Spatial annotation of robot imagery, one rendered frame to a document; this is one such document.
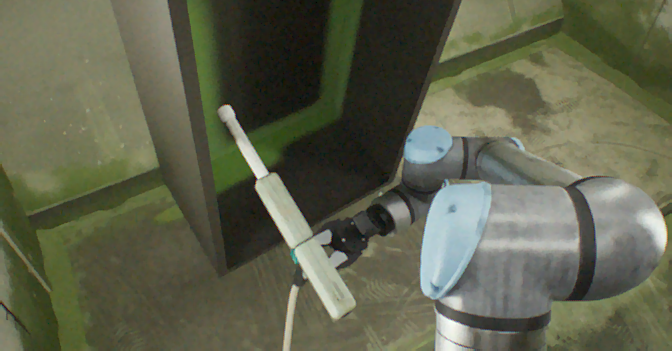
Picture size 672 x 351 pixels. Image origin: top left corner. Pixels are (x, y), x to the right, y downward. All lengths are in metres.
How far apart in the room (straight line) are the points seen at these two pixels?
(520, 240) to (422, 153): 0.57
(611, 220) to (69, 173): 1.97
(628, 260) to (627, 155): 2.08
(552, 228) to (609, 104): 2.36
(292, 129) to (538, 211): 1.30
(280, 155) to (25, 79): 0.99
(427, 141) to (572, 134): 1.61
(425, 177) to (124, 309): 1.28
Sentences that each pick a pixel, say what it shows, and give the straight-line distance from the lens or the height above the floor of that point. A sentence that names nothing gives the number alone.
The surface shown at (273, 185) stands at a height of 0.93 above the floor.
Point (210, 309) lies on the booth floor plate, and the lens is 1.96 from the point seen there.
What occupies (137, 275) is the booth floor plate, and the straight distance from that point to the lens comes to 2.11.
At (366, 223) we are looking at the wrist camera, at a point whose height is 0.91.
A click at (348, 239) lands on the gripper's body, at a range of 1.10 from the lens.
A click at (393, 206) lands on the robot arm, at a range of 1.13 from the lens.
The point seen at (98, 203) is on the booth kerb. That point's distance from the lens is 2.30.
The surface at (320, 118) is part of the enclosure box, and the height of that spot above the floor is 0.53.
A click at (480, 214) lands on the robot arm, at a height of 1.33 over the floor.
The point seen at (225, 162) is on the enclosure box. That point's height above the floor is 0.53.
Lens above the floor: 1.73
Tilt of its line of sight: 47 degrees down
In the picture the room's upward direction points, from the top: 1 degrees counter-clockwise
